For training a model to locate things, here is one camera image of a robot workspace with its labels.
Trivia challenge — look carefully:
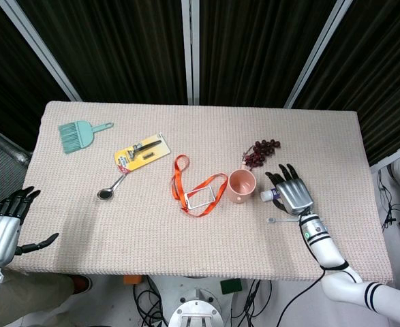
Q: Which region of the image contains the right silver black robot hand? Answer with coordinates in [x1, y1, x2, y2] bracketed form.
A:
[264, 163, 315, 216]

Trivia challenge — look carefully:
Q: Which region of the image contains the beige waffle tablecloth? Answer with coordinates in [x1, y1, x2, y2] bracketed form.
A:
[5, 99, 394, 284]

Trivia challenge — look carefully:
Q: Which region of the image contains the metal spoon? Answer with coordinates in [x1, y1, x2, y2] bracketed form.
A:
[97, 172, 127, 200]

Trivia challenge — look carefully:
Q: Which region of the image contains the grey metal pipe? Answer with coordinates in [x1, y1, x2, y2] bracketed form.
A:
[0, 119, 32, 166]

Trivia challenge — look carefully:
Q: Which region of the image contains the green button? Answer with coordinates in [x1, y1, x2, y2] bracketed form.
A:
[219, 278, 243, 296]

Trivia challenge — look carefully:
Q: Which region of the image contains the black floor cable bundle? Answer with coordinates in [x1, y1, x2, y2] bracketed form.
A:
[235, 279, 274, 327]
[375, 168, 400, 234]
[132, 276, 168, 327]

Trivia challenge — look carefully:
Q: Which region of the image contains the razor on yellow card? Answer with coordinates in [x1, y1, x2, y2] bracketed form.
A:
[114, 132, 171, 175]

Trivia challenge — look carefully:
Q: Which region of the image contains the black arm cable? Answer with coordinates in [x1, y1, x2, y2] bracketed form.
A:
[277, 216, 350, 327]

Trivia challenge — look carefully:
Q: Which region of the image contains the pink mug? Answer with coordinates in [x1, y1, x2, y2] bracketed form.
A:
[227, 169, 257, 204]

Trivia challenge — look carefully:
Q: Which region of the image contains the white partition frame post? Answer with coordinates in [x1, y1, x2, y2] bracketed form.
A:
[180, 0, 201, 106]
[283, 0, 356, 109]
[0, 0, 82, 102]

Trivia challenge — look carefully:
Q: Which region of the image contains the orange lanyard strap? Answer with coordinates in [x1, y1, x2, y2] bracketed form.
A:
[170, 155, 229, 218]

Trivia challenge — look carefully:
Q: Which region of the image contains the white frame bar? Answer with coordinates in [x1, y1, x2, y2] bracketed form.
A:
[369, 138, 400, 173]

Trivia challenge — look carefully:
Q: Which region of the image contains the orange black shoe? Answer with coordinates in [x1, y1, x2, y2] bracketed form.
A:
[70, 275, 93, 294]

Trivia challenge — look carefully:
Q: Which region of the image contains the teal dustpan brush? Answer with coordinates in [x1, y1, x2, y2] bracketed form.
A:
[57, 120, 114, 155]

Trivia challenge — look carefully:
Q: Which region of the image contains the khaki trouser leg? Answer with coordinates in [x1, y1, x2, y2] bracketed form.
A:
[0, 270, 76, 327]

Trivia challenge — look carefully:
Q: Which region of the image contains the clear badge holder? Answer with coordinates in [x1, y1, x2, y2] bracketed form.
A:
[185, 185, 217, 209]

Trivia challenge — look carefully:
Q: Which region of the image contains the dark pleated curtain panel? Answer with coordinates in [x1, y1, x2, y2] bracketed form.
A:
[0, 0, 73, 151]
[198, 0, 340, 107]
[17, 0, 189, 105]
[293, 0, 400, 166]

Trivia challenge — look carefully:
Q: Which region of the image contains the purple bottle with white cap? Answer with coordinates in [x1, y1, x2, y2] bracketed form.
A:
[260, 188, 282, 202]

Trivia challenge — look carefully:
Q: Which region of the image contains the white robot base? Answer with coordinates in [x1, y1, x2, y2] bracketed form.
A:
[148, 275, 255, 327]

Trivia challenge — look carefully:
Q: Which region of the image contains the dark red grape bunch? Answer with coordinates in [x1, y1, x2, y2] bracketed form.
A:
[241, 138, 282, 171]

